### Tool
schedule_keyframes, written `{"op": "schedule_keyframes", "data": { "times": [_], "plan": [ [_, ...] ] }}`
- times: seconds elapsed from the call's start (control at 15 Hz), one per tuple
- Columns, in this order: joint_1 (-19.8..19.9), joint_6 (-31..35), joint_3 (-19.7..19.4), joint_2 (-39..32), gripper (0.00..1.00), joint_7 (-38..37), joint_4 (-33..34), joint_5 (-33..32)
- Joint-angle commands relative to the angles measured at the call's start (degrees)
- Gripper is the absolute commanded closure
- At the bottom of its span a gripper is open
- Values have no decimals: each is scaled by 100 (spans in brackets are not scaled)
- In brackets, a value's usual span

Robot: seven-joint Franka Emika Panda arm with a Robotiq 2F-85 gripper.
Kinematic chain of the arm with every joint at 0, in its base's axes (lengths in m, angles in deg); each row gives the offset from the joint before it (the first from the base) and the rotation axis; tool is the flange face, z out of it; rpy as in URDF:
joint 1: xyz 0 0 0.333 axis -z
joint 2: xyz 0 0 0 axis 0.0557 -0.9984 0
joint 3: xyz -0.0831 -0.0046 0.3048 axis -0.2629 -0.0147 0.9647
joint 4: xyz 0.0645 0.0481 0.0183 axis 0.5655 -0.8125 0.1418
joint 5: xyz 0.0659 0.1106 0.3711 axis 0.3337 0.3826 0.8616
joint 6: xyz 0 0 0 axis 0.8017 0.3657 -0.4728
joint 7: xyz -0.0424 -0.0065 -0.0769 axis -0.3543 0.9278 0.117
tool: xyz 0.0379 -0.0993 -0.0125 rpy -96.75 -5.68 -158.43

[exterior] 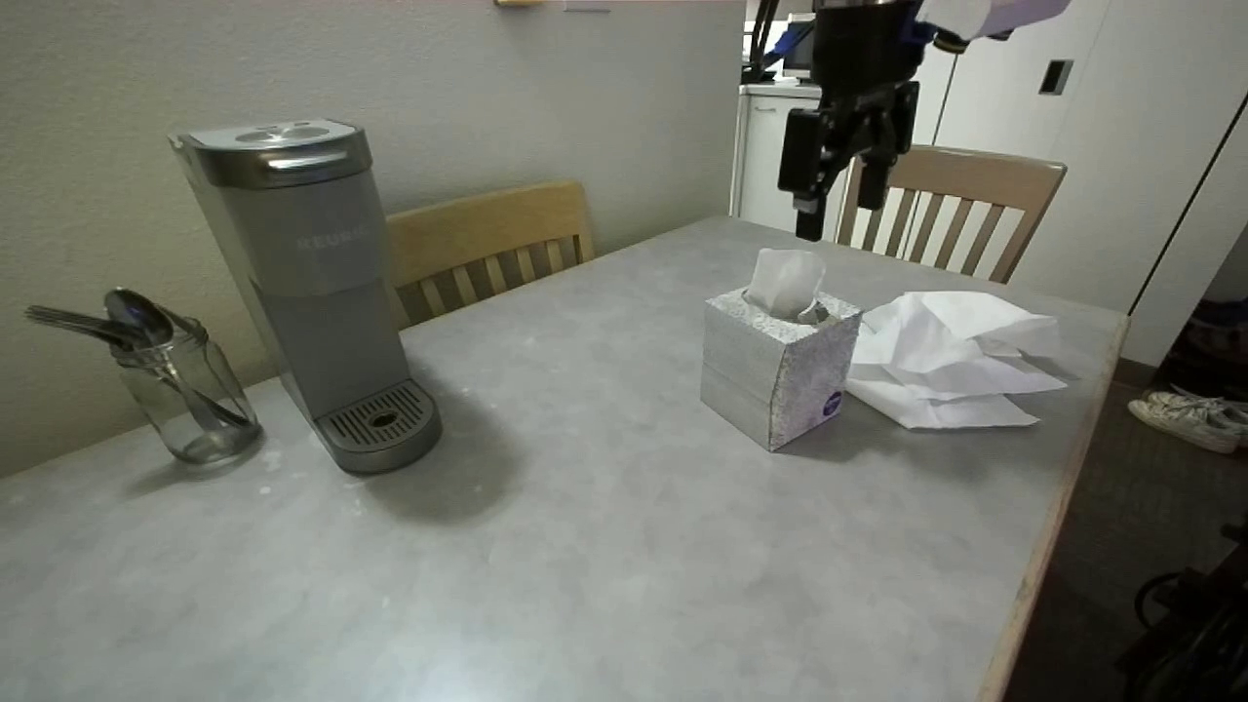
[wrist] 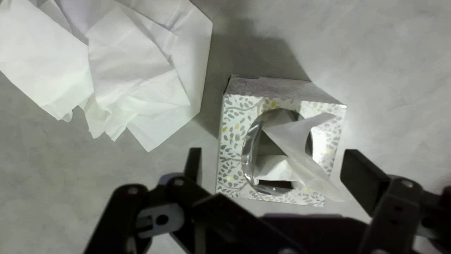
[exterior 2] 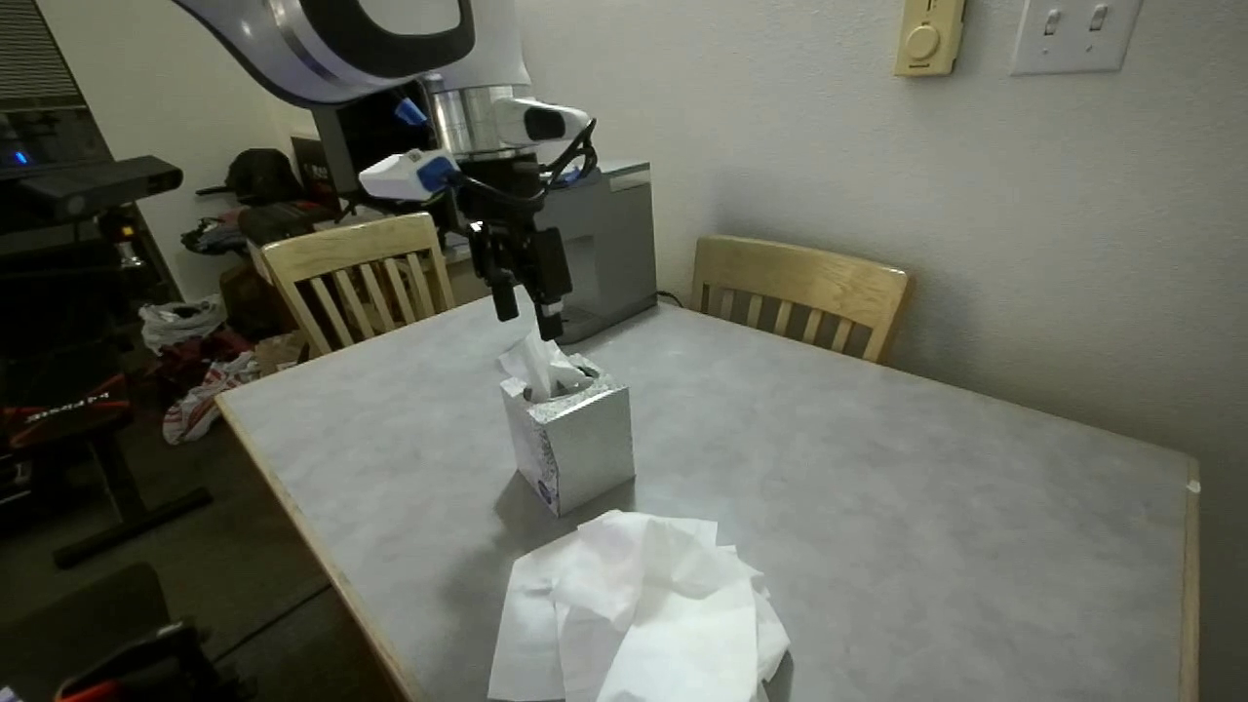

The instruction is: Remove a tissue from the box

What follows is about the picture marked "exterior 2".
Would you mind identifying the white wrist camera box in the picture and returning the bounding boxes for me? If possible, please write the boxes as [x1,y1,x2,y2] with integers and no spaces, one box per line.
[361,148,461,203]

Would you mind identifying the grey pod coffee maker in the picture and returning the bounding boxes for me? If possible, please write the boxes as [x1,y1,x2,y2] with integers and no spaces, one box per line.
[540,161,657,345]

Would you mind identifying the black camera on stand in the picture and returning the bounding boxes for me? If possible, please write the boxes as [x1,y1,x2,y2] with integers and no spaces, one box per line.
[21,157,184,218]

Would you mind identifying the white tissue from box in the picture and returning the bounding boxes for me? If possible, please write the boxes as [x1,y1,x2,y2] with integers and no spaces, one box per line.
[500,325,588,400]

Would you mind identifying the white cube tissue box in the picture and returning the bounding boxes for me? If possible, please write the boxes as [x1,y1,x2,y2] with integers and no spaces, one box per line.
[500,354,637,516]

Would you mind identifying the wooden chair at table end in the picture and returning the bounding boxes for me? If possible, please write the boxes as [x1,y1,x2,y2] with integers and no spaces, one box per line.
[260,213,457,354]

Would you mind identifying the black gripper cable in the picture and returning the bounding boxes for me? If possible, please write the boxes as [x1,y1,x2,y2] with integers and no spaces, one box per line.
[444,116,605,251]

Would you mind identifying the black stand with feet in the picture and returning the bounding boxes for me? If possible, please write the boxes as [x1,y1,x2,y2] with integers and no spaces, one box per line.
[7,233,211,571]

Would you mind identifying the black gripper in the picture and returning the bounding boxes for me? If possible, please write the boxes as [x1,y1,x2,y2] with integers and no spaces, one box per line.
[457,157,571,341]

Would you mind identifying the pile of loose white tissues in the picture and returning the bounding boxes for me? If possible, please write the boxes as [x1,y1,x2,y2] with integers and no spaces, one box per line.
[487,510,790,702]

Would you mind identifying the wooden chair by wall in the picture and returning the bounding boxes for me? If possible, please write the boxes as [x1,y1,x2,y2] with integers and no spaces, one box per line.
[689,233,910,364]

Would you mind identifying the white light switch plate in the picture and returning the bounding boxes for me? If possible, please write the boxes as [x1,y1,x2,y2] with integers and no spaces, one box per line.
[1011,0,1144,78]

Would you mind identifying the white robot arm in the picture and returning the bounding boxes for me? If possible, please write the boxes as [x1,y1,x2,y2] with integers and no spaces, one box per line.
[171,0,596,341]

